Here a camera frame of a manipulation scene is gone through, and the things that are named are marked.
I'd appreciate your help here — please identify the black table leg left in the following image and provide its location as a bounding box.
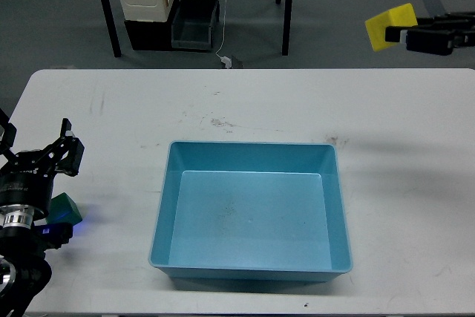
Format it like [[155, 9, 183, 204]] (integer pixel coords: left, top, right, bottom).
[[100, 0, 122, 58]]

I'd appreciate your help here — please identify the green block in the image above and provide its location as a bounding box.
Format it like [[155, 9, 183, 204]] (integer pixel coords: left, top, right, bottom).
[[46, 192, 82, 226]]

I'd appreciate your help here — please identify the light blue plastic box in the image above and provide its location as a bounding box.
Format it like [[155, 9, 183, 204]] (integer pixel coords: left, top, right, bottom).
[[149, 141, 353, 283]]

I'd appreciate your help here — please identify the black base crate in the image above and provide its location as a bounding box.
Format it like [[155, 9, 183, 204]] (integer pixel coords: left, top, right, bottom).
[[124, 0, 180, 51]]

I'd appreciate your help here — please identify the yellow block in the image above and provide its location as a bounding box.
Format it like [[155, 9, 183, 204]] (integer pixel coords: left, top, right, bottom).
[[364, 3, 418, 52]]

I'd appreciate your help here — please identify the white power adapter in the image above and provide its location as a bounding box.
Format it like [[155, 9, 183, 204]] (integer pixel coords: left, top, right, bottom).
[[220, 56, 232, 69]]

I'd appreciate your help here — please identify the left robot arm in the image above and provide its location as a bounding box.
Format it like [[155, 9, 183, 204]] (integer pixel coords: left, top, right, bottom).
[[1, 113, 84, 316]]

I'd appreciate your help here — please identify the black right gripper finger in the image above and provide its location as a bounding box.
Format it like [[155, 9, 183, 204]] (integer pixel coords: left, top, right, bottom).
[[384, 23, 474, 56], [416, 12, 474, 27]]

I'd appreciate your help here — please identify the dark grey storage bin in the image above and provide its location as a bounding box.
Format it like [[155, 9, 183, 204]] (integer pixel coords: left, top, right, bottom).
[[171, 0, 220, 52]]

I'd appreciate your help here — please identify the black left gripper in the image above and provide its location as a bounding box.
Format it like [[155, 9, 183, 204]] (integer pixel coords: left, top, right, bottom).
[[0, 109, 85, 215]]

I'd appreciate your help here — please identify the white hanging cable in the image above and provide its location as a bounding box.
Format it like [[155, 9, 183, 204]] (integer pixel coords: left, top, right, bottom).
[[216, 0, 230, 59]]

